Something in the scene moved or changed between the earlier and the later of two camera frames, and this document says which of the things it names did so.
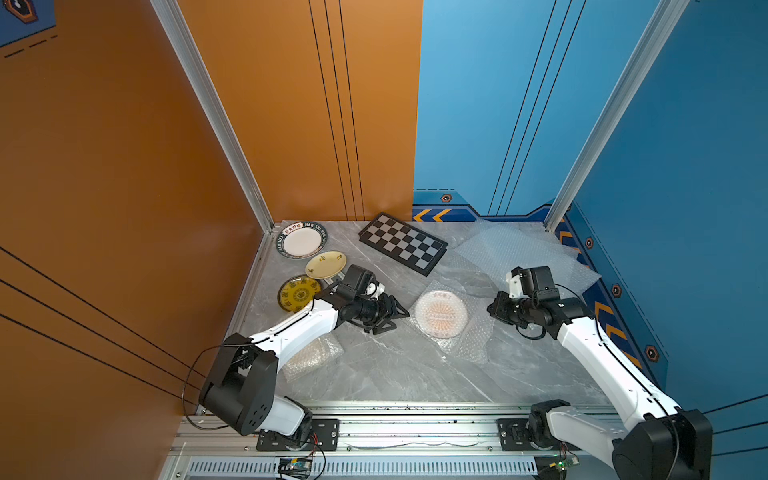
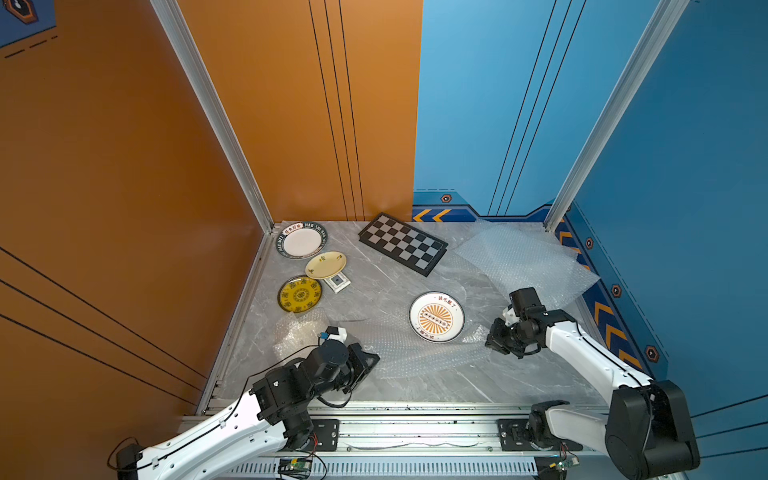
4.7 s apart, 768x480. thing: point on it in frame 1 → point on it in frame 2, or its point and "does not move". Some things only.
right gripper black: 498,310 → 494,339
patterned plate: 301,239 does not move
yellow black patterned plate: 296,294 does not move
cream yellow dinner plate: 326,264 does not move
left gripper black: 388,307 → 358,355
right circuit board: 563,463 does not move
